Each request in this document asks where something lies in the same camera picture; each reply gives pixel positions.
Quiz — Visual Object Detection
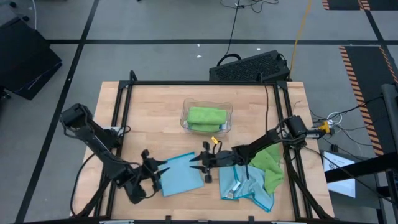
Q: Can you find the black perforated computer case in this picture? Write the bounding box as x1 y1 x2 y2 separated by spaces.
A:
208 49 292 82

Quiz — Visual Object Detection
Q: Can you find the black hanging cable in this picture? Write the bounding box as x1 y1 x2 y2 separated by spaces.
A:
216 0 242 67

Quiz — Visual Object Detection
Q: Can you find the green microfiber towel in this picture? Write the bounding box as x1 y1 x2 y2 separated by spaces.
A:
248 143 285 196
186 106 228 125
187 123 221 134

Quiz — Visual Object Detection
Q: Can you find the grey metal post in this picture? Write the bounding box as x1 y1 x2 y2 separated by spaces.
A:
381 83 398 156

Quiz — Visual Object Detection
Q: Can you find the white printed sheet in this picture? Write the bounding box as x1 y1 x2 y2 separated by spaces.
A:
322 150 357 198

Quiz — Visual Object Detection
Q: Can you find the black metal stand beam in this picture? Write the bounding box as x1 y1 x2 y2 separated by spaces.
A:
325 151 398 184

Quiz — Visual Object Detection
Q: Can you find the large black equipment case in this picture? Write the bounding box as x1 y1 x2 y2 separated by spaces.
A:
0 17 63 101

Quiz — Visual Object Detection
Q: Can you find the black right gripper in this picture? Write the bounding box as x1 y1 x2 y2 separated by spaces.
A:
188 141 241 184

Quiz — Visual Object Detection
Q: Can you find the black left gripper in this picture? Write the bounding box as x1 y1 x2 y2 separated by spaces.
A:
136 149 171 192

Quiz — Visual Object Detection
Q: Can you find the clear plastic bin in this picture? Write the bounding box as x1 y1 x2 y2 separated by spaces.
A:
180 98 234 136

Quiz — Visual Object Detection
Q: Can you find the black orange-striped floor mat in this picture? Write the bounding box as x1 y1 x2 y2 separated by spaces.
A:
338 45 398 156
322 0 398 11

